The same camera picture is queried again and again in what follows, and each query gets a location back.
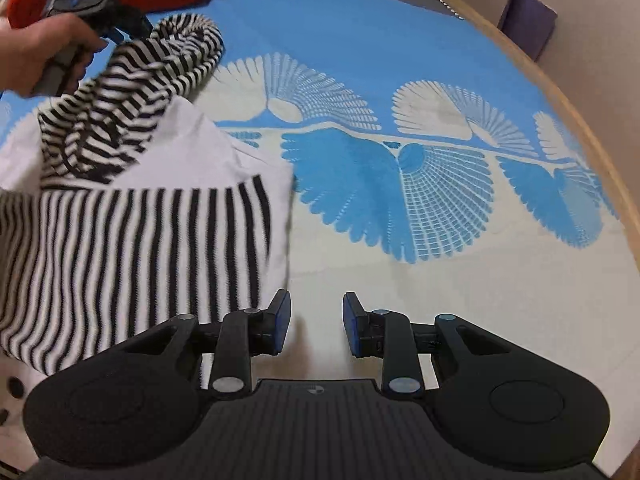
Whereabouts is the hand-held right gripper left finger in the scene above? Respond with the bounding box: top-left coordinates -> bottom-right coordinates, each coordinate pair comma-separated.
119,289 -> 293,396

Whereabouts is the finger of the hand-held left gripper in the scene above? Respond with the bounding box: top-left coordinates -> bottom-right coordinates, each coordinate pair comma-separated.
104,6 -> 154,47

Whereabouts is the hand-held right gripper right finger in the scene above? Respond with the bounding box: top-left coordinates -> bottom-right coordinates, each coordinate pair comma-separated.
341,291 -> 507,395

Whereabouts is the white garment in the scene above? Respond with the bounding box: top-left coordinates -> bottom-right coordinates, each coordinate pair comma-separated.
0,12 -> 296,377

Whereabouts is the person's left hand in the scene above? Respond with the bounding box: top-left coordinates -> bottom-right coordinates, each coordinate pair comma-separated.
0,10 -> 109,97

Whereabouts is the blue white printed blanket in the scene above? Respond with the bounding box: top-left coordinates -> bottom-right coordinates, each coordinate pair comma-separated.
0,0 -> 636,396

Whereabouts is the white black dotted cloth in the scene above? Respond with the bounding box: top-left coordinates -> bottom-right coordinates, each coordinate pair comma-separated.
0,352 -> 56,443

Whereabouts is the purple box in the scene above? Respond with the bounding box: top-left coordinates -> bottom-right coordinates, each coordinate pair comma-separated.
497,0 -> 558,63

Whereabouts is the wooden bed frame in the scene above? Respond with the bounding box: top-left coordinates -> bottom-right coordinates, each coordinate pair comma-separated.
425,0 -> 640,256

